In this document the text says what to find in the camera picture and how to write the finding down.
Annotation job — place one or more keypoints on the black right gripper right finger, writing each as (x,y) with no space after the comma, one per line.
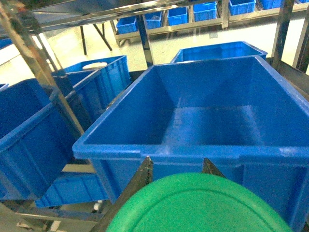
(210,168)

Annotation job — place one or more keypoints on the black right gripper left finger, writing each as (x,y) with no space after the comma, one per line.
(142,177)

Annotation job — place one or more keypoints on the green round button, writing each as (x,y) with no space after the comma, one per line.
(193,202)

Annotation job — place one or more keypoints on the large blue crate right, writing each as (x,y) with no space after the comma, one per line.
(240,113)

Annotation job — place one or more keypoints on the large blue crate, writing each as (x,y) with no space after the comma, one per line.
(35,142)
(240,113)

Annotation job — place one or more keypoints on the blue crate behind left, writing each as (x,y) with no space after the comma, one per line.
(99,81)

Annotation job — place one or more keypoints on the large blue crate left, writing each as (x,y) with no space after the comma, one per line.
(35,142)

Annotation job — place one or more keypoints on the blue crate behind right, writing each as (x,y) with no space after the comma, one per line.
(219,51)

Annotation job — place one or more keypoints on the steel rack upright post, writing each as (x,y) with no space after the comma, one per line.
(37,63)

